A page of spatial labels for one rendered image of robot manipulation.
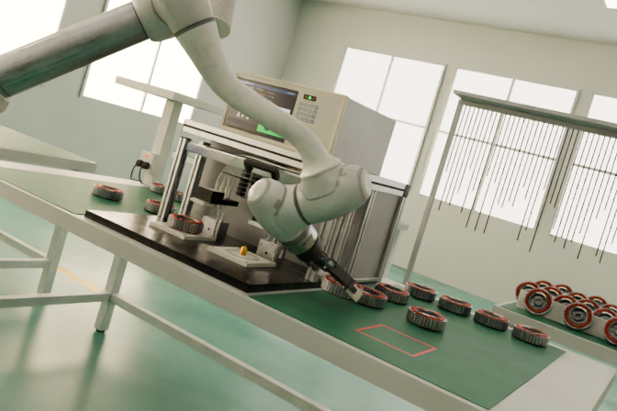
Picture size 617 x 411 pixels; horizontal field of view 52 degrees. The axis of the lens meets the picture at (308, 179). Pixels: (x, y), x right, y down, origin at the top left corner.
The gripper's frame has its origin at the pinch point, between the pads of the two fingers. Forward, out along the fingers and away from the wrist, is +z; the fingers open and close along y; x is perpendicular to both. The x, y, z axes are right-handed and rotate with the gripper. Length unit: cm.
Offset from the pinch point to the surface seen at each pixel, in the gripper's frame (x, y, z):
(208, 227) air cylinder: -6, -57, -8
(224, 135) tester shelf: 19, -59, -25
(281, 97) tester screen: 37, -46, -27
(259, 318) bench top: -21.8, 5.2, -20.1
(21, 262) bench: -64, -198, 15
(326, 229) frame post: 11.2, -14.1, -4.7
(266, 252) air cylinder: -2.3, -33.6, -0.6
